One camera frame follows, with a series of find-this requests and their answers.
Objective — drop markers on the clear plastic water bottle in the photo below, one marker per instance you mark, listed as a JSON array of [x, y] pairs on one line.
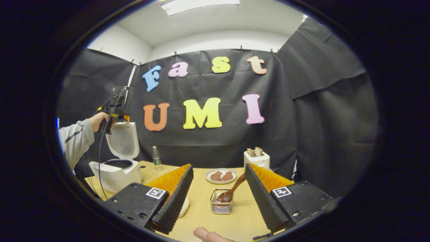
[[156, 159]]

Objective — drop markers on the brown wooden spoon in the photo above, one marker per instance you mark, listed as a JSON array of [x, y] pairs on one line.
[[235, 188]]

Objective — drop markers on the toast bread slice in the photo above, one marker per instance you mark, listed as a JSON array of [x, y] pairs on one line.
[[258, 151], [250, 152]]

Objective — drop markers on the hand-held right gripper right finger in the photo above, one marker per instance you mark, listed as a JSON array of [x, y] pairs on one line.
[[265, 201]]

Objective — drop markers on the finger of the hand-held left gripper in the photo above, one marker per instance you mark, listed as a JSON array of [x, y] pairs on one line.
[[121, 118]]

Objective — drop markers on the white toaster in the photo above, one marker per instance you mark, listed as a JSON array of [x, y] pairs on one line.
[[260, 162]]

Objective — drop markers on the ceiling light panel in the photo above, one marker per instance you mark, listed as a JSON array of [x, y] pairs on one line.
[[201, 6]]

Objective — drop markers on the white round plate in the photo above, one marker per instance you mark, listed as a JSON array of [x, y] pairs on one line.
[[235, 176]]

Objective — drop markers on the brown meat piece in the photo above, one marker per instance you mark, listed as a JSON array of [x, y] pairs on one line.
[[215, 176], [227, 176]]

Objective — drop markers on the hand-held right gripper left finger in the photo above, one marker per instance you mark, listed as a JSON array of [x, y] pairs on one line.
[[176, 201]]

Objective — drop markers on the white rice cooker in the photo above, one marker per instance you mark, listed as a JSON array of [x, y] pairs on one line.
[[117, 178]]

